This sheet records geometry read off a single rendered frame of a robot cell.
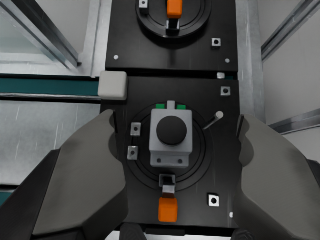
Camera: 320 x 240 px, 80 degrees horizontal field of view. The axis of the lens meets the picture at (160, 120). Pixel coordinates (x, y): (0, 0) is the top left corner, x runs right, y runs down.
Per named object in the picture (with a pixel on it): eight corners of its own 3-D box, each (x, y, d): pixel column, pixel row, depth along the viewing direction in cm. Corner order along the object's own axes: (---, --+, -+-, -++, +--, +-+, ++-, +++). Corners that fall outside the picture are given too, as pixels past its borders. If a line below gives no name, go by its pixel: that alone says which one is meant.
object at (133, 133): (141, 136, 30) (140, 135, 28) (131, 136, 30) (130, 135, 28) (142, 124, 30) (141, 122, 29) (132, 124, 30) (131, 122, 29)
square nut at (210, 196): (217, 205, 30) (219, 206, 29) (206, 204, 30) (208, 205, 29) (217, 194, 30) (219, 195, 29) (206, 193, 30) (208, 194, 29)
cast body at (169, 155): (185, 168, 24) (194, 164, 18) (151, 166, 24) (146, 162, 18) (186, 106, 27) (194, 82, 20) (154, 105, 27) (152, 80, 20)
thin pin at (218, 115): (206, 129, 30) (223, 117, 22) (201, 129, 30) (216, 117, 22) (206, 124, 30) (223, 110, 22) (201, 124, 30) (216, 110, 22)
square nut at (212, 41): (219, 49, 35) (220, 45, 34) (210, 49, 35) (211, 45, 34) (219, 41, 35) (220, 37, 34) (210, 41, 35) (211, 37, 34)
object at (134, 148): (138, 159, 29) (137, 159, 28) (128, 159, 29) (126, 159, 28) (139, 146, 30) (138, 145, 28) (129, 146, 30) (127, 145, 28)
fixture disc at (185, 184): (211, 192, 30) (215, 195, 28) (122, 188, 30) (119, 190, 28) (210, 105, 33) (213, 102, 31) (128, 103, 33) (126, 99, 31)
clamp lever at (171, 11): (178, 30, 33) (182, 14, 25) (166, 30, 33) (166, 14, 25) (179, 7, 32) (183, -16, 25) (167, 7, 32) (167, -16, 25)
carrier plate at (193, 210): (240, 225, 31) (245, 229, 29) (91, 217, 31) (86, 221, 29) (235, 84, 36) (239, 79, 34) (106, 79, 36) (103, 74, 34)
